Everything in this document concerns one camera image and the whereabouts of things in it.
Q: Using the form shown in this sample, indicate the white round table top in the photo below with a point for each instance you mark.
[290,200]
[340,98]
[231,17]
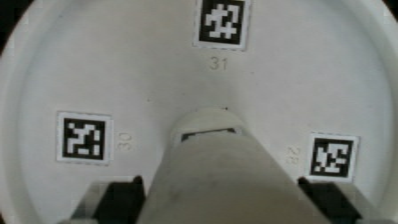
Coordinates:
[134,72]

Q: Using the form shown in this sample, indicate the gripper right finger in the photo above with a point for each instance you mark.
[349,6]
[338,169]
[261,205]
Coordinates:
[340,201]

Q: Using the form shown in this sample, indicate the white cylindrical table leg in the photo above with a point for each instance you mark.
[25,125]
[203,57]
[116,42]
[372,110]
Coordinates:
[222,186]

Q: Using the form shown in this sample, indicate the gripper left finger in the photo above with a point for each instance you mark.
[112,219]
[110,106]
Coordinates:
[114,209]

